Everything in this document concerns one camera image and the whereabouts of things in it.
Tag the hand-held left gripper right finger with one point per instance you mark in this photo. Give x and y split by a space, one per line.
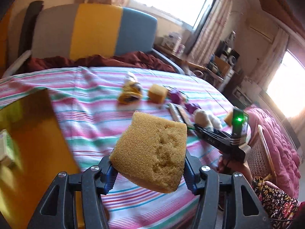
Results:
189 174

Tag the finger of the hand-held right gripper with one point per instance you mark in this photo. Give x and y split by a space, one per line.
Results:
212 135

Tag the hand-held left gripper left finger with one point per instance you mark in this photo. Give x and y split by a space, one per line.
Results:
110 177

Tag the purple snack packet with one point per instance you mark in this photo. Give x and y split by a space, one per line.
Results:
192 106
176 96

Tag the large yellow sponge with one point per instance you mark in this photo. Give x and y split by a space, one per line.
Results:
147 148

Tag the cardboard box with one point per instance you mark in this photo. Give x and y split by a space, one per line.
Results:
38 152

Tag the yellow snack packet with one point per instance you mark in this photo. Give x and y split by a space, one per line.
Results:
129 94

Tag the person's right hand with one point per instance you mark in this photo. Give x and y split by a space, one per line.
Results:
225 165

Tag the white fluffy packet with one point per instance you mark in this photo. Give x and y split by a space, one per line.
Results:
215 122
201 117

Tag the small orange item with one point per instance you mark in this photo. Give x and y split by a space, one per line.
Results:
228 118

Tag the rattan chair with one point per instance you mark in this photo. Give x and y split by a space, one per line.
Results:
261 150

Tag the brown flat packet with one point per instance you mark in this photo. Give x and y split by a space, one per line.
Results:
187 117

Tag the pink quilt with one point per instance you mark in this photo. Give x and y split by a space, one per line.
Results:
281 143

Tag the long striped packet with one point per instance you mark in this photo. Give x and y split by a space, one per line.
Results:
175 112

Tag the striped bed sheet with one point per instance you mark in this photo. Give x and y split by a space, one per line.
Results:
95 114

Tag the small yellow sponge cube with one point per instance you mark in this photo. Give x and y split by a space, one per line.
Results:
157 93

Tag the window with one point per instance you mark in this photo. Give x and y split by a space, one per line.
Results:
289 85
171 0

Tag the wooden desk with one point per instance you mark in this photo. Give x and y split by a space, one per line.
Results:
190 63

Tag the cluttered shelf unit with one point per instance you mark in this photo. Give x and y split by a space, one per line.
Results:
225 57

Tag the pale curtain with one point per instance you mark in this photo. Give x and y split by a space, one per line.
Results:
276 59

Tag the pink cup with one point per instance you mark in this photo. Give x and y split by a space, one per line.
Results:
181 49

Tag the white snack packet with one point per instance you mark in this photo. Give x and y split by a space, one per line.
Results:
131 76

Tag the white storage box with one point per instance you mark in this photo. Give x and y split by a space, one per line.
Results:
170 41

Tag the white air conditioner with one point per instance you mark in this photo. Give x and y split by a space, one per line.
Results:
261 31

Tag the pale carton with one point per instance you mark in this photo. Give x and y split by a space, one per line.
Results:
7 148

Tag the pink patterned curtain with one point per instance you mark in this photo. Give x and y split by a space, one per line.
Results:
212 26

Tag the dark red blanket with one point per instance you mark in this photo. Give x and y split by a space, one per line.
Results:
107 60

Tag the grey white slat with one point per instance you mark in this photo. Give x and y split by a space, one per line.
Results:
19 62

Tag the grey bed frame rail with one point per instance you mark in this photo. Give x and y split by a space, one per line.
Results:
168 60

